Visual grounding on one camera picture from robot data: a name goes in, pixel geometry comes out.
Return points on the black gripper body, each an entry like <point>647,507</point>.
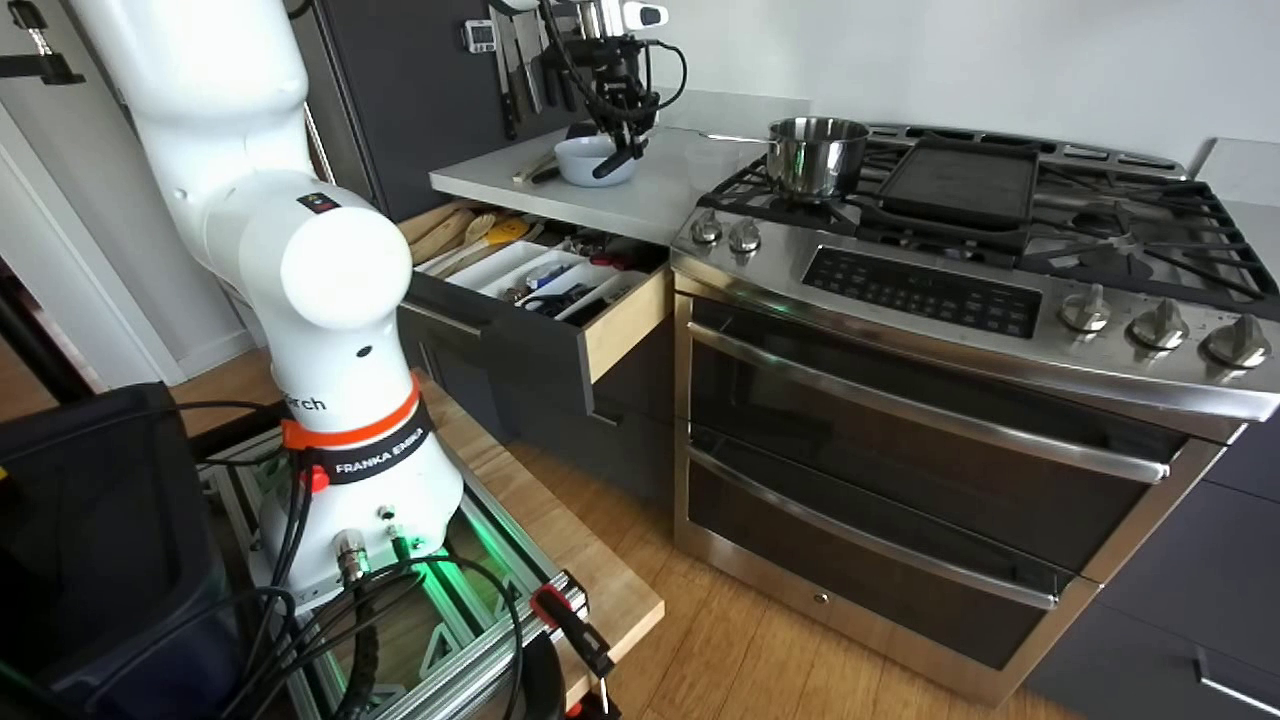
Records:
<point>616,72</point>

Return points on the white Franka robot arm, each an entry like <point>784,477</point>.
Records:
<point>264,203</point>

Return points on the open wooden drawer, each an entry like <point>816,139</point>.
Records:
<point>626,326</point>

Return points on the white ceramic bowl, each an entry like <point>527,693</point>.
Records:
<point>577,162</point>

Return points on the silver stove knob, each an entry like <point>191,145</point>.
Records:
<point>1084,312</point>
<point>746,237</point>
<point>1159,328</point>
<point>706,228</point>
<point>1235,345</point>

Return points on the white cutlery tray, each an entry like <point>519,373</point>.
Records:
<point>521,272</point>

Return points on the stainless steel pot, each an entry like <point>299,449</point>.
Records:
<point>816,153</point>

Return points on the dark tall refrigerator panel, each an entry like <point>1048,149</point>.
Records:
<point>401,93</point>

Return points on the black cast iron griddle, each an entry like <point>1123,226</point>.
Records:
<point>960,187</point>

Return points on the stainless steel gas range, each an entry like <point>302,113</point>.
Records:
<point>932,402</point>

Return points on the wooden robot platform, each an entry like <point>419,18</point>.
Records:
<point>573,545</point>

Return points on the red and black clamp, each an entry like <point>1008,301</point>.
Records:
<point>577,632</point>

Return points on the black storage bin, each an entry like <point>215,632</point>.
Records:
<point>105,563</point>

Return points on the dark lower cabinet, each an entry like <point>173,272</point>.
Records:
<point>1174,602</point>

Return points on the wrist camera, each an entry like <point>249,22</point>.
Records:
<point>647,13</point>

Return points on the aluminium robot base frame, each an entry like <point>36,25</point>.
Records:
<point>454,664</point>

